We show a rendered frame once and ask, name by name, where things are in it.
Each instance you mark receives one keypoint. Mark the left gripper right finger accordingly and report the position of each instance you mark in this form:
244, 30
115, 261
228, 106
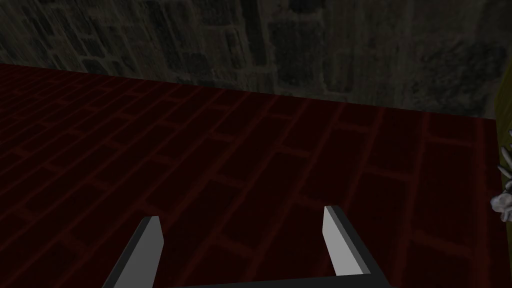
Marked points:
344, 248

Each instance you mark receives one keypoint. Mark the olive yellow door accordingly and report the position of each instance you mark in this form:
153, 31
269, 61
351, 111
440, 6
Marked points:
504, 104

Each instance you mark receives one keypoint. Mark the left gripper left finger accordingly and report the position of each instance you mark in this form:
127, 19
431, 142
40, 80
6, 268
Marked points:
140, 256

